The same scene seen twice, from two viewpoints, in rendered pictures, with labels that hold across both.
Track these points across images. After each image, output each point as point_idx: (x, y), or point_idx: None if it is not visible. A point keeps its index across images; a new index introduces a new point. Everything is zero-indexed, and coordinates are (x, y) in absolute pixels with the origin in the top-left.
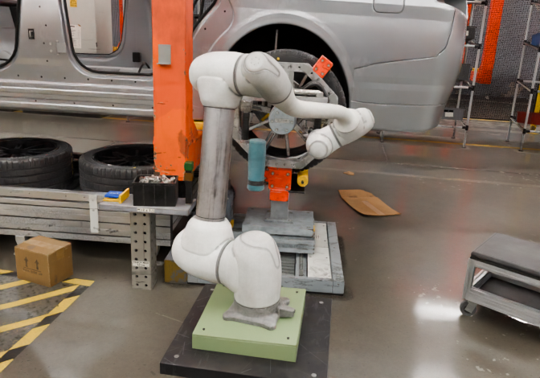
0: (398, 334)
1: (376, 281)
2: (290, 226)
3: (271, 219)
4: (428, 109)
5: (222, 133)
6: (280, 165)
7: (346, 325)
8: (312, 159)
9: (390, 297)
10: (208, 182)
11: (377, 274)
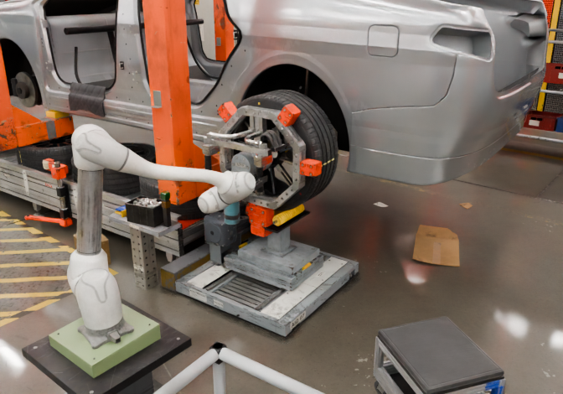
0: None
1: (335, 333)
2: (276, 260)
3: (266, 250)
4: (429, 163)
5: (84, 189)
6: (258, 203)
7: None
8: (282, 202)
9: (328, 353)
10: (78, 225)
11: (344, 327)
